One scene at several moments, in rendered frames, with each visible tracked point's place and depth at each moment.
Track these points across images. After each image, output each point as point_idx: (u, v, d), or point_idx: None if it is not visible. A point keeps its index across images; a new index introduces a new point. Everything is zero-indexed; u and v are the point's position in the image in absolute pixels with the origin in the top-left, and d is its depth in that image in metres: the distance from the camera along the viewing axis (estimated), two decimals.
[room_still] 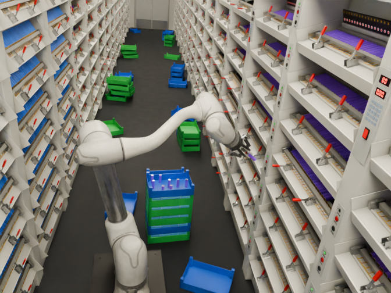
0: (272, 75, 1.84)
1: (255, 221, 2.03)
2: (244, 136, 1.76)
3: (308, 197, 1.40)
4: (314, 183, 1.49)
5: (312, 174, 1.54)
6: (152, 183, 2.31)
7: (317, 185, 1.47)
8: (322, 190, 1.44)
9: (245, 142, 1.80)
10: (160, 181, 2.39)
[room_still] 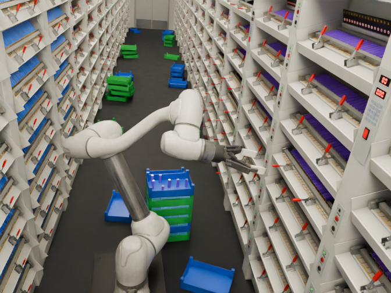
0: (272, 75, 1.84)
1: (255, 221, 2.03)
2: (226, 162, 1.36)
3: (308, 197, 1.40)
4: (314, 183, 1.49)
5: (312, 174, 1.54)
6: (152, 183, 2.31)
7: (317, 185, 1.47)
8: (322, 190, 1.44)
9: (238, 166, 1.35)
10: (160, 181, 2.39)
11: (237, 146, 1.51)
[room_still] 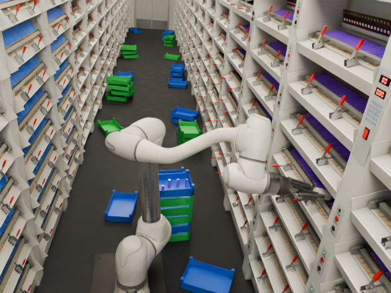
0: (272, 75, 1.84)
1: (255, 221, 2.03)
2: None
3: None
4: (314, 183, 1.49)
5: (312, 174, 1.54)
6: None
7: (317, 185, 1.47)
8: None
9: (298, 183, 1.37)
10: None
11: (315, 199, 1.31)
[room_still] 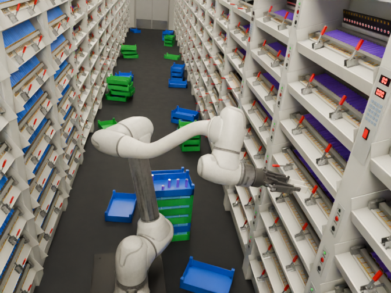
0: (272, 75, 1.84)
1: (255, 221, 2.03)
2: (270, 188, 1.28)
3: (312, 199, 1.41)
4: (317, 182, 1.49)
5: None
6: None
7: (321, 184, 1.47)
8: (325, 189, 1.44)
9: (281, 188, 1.30)
10: None
11: (283, 175, 1.39)
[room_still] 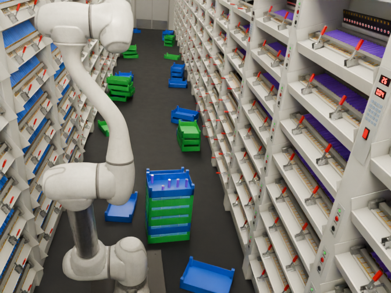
0: (272, 75, 1.84)
1: (255, 221, 2.03)
2: None
3: (312, 199, 1.41)
4: (317, 182, 1.49)
5: None
6: None
7: (321, 184, 1.47)
8: (325, 189, 1.44)
9: None
10: None
11: None
